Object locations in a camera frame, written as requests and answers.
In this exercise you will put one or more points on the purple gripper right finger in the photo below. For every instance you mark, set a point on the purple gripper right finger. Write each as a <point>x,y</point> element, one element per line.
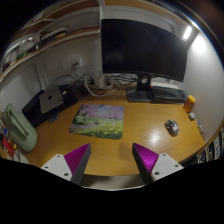
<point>153,166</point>

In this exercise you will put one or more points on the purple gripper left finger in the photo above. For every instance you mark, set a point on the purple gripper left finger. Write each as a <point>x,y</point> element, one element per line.
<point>71,166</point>

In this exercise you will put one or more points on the grey computer mouse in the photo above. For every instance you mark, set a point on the grey computer mouse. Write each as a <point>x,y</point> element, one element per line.
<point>172,127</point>

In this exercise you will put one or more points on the floral landscape mouse pad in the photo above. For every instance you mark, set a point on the floral landscape mouse pad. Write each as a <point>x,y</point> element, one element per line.
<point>102,121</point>

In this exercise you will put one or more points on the green plastic container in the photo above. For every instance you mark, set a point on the green plastic container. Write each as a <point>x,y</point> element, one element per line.
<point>20,129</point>

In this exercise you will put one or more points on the small white cube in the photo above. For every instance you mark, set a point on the small white cube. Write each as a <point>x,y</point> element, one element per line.
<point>192,116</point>

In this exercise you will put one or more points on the black laptop stand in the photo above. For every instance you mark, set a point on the black laptop stand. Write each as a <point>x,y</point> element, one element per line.
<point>32,109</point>

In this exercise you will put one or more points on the silver laptop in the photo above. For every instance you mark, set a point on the silver laptop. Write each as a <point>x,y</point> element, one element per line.
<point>50,99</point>

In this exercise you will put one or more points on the orange pill bottle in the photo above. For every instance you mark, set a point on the orange pill bottle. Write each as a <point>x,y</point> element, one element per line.
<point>189,103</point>

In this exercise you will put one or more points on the black keyboard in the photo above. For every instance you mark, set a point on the black keyboard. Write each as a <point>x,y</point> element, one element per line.
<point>167,95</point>

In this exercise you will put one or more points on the black monitor stand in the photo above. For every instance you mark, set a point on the black monitor stand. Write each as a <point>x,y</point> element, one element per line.
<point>142,92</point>

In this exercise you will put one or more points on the white power strip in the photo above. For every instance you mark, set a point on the white power strip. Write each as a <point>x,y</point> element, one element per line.
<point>101,83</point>

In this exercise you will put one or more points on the black computer monitor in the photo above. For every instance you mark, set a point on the black computer monitor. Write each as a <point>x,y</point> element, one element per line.
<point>140,48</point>

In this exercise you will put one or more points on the white ceiling lamp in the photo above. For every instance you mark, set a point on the white ceiling lamp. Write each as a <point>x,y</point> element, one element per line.
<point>187,33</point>

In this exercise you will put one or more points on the wooden wall shelf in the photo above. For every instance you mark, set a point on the wooden wall shelf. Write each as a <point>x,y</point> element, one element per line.
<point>58,22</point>

